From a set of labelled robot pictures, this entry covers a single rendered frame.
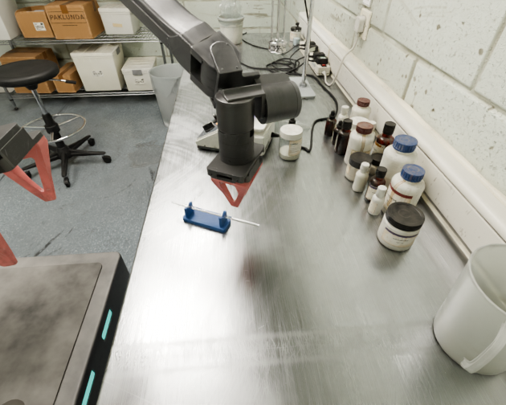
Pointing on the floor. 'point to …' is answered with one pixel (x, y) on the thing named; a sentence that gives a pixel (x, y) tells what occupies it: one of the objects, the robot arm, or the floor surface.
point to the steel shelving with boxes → (90, 71)
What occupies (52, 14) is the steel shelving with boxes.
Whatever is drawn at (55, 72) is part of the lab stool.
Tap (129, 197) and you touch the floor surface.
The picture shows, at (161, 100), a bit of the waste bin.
